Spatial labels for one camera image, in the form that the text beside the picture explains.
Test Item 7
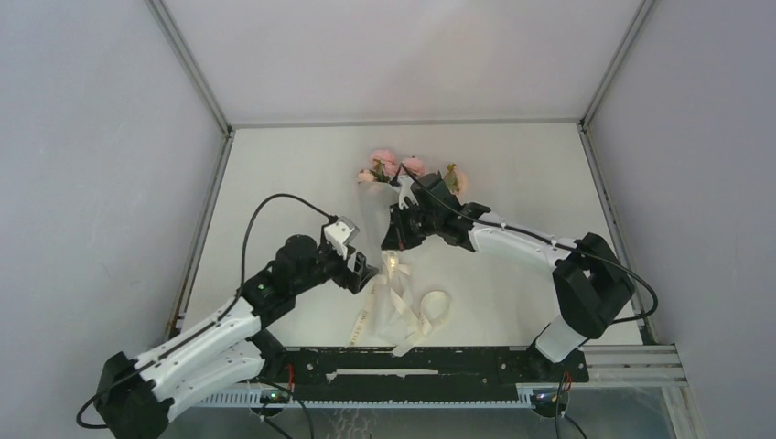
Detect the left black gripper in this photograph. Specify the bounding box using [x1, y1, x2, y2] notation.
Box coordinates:
[292, 240, 378, 296]

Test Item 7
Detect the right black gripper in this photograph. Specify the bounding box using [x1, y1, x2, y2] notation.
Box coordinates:
[382, 200, 441, 252]

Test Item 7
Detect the pink flower one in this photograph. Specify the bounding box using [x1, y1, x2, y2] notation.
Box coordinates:
[400, 156, 426, 177]

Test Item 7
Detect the pink flower two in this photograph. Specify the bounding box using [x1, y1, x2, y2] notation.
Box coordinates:
[370, 149, 399, 182]

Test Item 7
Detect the white wrapping paper sheet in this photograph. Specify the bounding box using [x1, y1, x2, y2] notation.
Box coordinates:
[358, 182, 398, 345]

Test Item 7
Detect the cream ribbon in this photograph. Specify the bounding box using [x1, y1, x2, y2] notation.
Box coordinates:
[346, 251, 452, 358]

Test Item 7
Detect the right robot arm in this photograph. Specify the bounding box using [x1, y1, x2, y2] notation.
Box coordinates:
[381, 171, 658, 380]

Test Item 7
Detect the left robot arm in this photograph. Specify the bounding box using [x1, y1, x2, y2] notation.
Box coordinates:
[85, 235, 379, 438]

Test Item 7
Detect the left circuit board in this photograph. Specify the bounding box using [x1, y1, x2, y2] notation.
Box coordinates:
[259, 391, 291, 406]

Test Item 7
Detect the circuit board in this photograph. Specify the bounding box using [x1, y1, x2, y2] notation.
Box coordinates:
[531, 391, 570, 407]
[259, 391, 291, 406]

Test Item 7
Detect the right circuit board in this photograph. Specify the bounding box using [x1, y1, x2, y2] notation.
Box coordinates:
[531, 391, 570, 407]

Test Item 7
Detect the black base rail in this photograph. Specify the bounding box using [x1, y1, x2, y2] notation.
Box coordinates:
[260, 346, 590, 398]

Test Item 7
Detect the white slotted cable duct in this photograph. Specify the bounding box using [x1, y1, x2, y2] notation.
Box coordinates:
[195, 388, 534, 409]

